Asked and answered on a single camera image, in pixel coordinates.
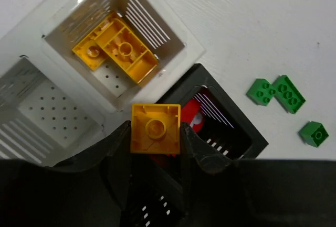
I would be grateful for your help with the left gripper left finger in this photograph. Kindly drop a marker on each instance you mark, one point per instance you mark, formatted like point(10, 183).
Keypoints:
point(87, 189)

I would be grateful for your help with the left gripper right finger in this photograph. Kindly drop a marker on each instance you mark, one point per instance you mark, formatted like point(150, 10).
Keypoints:
point(218, 191)

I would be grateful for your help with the red round lego piece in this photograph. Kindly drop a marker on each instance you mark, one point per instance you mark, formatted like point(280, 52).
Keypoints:
point(192, 114)

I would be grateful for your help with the yellow square lego brick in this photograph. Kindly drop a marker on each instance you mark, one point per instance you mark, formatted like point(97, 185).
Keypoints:
point(155, 129)

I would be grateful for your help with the yellow flower lego piece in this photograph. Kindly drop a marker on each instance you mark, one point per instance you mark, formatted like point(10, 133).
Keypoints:
point(112, 39)

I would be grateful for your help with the red arched lego brick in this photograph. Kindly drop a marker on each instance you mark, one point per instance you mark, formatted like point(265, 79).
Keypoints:
point(164, 161)

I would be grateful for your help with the black slotted container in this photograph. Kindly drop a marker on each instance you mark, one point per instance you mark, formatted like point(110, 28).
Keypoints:
point(156, 194)

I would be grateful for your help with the white slotted container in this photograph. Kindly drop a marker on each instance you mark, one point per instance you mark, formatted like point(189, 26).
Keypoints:
point(71, 67)

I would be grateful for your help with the green square lego brick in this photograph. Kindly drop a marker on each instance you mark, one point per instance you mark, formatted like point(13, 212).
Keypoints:
point(261, 92)

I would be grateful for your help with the dark green lego brick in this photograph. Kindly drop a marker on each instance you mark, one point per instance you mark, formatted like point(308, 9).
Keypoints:
point(313, 134)

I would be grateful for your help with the green long lego brick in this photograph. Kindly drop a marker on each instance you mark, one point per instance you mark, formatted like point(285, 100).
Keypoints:
point(288, 95)

